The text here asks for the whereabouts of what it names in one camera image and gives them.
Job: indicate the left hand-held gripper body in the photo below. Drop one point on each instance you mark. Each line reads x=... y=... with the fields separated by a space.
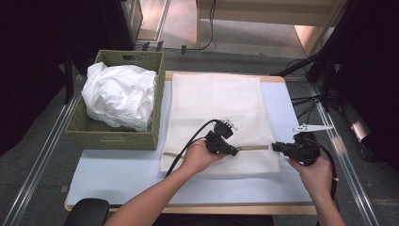
x=216 y=142

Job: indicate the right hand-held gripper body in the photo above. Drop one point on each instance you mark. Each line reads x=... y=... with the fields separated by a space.
x=302 y=150

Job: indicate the green woven basket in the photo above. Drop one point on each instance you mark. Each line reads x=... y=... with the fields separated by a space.
x=109 y=139

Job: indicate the white garment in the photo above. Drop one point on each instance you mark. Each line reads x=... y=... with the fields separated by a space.
x=119 y=94

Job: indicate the person's left hand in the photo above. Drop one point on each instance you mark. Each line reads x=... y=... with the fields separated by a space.
x=197 y=158

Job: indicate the person's right hand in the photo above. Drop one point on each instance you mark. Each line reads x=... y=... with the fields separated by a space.
x=313 y=177

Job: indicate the shiny metal stand foot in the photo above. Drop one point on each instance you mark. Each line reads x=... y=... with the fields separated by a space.
x=357 y=125

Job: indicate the person's dark clothing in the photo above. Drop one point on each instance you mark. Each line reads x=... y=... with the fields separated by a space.
x=213 y=221

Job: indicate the black metal stand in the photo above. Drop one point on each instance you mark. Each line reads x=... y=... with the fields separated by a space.
x=327 y=81

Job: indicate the pale blue table board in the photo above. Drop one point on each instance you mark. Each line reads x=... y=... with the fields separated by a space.
x=125 y=182

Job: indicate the dark curtain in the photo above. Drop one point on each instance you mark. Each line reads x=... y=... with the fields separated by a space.
x=376 y=78
x=31 y=62

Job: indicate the small black floor block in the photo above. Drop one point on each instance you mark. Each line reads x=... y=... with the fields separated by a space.
x=146 y=46
x=159 y=45

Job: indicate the light wooden furniture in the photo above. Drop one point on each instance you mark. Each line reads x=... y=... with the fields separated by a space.
x=251 y=19

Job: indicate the dark cabinet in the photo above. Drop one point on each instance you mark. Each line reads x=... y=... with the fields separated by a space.
x=119 y=22

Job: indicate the metal floor rail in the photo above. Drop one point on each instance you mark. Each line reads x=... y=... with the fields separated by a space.
x=42 y=160
x=348 y=166

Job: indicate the black upright post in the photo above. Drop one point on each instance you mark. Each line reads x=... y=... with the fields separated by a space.
x=68 y=81

